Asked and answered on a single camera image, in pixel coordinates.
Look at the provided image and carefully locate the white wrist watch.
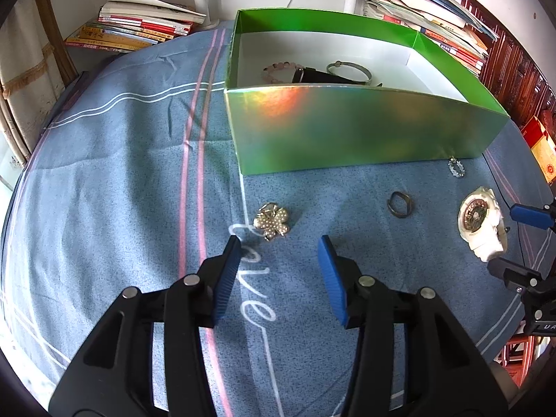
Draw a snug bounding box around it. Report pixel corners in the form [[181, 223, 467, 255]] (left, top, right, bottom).
[[457, 186, 508, 263]]

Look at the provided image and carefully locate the dark metal ring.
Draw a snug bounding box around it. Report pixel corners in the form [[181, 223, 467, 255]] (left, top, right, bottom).
[[386, 190, 414, 219]]

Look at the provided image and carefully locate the pearl flower brooch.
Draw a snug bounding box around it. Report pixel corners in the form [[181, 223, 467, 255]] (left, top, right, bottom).
[[253, 202, 289, 241]]

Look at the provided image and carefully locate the silver bangle with charms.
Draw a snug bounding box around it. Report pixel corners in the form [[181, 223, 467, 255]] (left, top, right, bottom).
[[326, 60, 373, 86]]

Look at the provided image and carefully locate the black wrist watch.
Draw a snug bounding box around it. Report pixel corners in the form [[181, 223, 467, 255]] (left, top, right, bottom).
[[292, 67, 369, 86]]

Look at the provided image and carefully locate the pink bead bracelet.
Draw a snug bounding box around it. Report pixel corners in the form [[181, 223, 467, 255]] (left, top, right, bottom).
[[261, 61, 305, 85]]

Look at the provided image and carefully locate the red yellow gift bag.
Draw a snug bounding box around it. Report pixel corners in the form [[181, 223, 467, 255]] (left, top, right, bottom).
[[521, 117, 556, 183]]

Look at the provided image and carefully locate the red wooden headboard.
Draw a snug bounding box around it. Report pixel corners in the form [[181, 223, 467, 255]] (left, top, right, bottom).
[[460, 0, 555, 137]]

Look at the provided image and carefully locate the blue striped bed sheet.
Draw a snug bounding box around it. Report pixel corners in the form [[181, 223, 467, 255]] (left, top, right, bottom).
[[1, 23, 552, 416]]

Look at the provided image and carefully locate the right book stack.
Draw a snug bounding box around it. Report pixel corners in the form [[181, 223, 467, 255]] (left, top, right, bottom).
[[354, 0, 499, 76]]

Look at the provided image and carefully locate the book stack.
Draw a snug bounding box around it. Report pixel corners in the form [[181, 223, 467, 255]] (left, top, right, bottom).
[[65, 0, 205, 54], [354, 0, 499, 76]]

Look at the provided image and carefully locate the green cardboard box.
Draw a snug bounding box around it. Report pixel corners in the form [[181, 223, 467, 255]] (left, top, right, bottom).
[[224, 9, 509, 175]]

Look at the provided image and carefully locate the left book stack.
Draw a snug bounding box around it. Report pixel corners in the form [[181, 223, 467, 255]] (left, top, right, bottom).
[[65, 0, 205, 54]]

